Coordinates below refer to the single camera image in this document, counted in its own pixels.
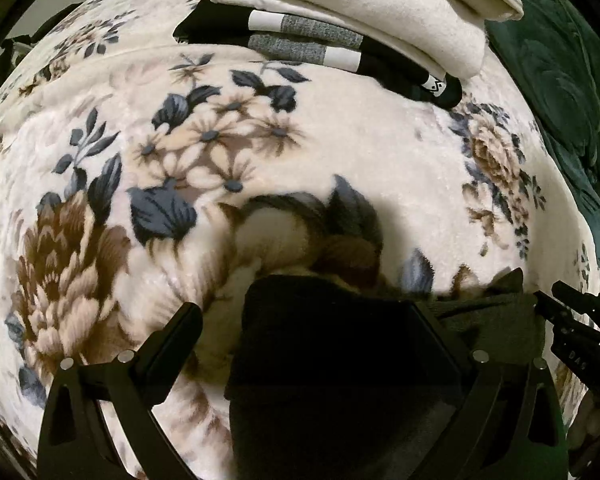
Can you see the person's right hand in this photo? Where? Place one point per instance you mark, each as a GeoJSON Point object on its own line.
{"type": "Point", "coordinates": [591, 422]}

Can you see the cream folded fleece cloth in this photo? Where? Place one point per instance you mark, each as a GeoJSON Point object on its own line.
{"type": "Point", "coordinates": [405, 25]}

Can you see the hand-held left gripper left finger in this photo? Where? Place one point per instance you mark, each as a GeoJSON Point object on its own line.
{"type": "Point", "coordinates": [179, 346]}

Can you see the dark cloth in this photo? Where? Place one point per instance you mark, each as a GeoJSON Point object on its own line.
{"type": "Point", "coordinates": [15, 55]}

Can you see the black folded garment white bands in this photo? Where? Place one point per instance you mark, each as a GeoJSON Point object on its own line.
{"type": "Point", "coordinates": [215, 25]}

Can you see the dark green striped garment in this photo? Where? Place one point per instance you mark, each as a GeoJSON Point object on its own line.
{"type": "Point", "coordinates": [330, 360]}

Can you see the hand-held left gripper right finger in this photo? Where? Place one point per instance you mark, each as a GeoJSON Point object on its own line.
{"type": "Point", "coordinates": [442, 345]}

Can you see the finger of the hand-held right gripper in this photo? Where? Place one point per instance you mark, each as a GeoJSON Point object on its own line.
{"type": "Point", "coordinates": [587, 301]}
{"type": "Point", "coordinates": [560, 312]}

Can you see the floral plush blanket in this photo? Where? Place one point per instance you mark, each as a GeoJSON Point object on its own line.
{"type": "Point", "coordinates": [380, 160]}

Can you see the dark green blanket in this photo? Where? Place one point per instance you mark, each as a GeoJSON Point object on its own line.
{"type": "Point", "coordinates": [555, 60]}

